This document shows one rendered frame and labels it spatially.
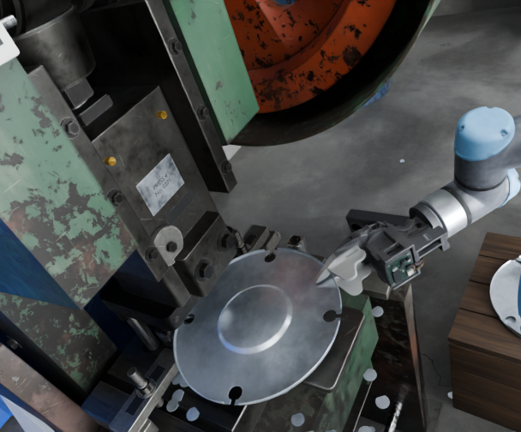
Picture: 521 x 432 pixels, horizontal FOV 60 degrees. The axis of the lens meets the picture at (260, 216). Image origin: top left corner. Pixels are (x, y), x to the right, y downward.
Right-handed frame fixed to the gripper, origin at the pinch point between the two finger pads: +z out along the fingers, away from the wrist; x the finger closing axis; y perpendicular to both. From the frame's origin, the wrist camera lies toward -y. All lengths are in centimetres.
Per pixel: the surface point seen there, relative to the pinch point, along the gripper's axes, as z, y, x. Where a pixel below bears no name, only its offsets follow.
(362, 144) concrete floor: -75, -140, 86
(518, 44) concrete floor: -198, -160, 96
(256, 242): 5.4, -20.9, 4.2
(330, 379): 7.4, 15.4, 1.6
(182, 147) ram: 8.6, -7.9, -28.7
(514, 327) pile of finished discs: -36, 2, 47
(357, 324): -0.5, 9.8, 2.3
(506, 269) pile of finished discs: -47, -12, 48
